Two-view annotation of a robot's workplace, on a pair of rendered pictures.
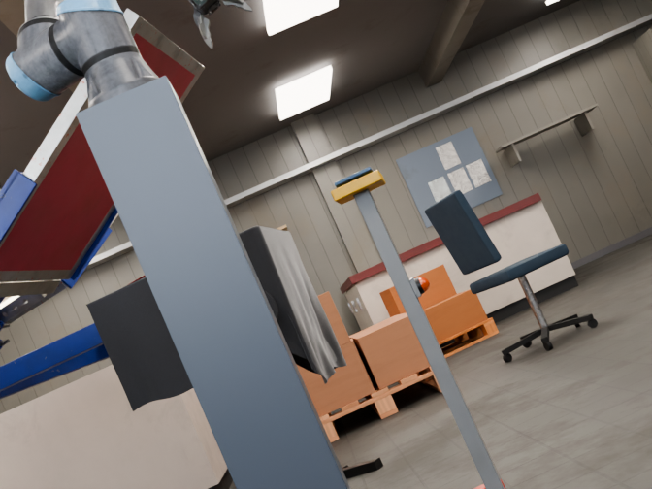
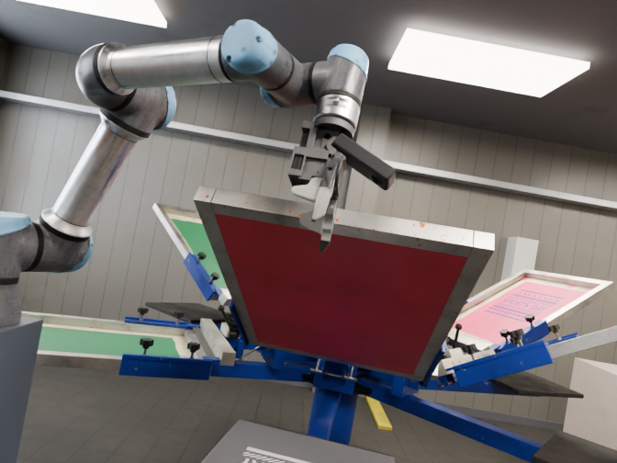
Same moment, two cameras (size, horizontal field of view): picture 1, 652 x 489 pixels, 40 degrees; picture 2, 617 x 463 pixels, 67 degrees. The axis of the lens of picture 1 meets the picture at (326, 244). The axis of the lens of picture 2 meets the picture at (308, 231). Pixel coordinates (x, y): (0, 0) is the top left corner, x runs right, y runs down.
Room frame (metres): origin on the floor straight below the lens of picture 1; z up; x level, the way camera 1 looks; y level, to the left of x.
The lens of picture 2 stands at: (2.39, -0.74, 1.48)
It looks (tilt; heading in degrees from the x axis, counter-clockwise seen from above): 1 degrees up; 92
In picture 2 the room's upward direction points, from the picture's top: 10 degrees clockwise
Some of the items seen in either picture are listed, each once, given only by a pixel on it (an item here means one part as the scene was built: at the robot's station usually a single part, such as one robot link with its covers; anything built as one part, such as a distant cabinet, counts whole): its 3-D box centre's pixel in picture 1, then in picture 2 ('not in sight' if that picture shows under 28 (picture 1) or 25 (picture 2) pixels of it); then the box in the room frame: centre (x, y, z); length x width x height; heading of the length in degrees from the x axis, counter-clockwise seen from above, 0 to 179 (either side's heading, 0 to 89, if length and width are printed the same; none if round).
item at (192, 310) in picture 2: not in sight; (241, 335); (2.03, 1.86, 0.91); 1.34 x 0.41 x 0.08; 143
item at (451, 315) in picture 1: (407, 325); not in sight; (7.50, -0.34, 0.34); 1.26 x 0.94 x 0.69; 95
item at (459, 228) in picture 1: (511, 263); not in sight; (5.33, -0.96, 0.52); 0.61 x 0.58 x 1.05; 93
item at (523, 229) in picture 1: (445, 286); not in sight; (9.40, -0.97, 0.47); 2.39 x 1.93 x 0.94; 3
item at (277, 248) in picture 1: (302, 303); not in sight; (2.40, 0.12, 0.74); 0.45 x 0.03 x 0.43; 173
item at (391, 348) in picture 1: (355, 348); not in sight; (5.97, 0.10, 0.41); 1.39 x 0.99 x 0.82; 178
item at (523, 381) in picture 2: not in sight; (455, 381); (3.18, 1.72, 0.91); 1.34 x 0.41 x 0.08; 23
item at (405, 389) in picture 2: not in sight; (342, 355); (2.56, 1.46, 0.99); 0.82 x 0.79 x 0.12; 83
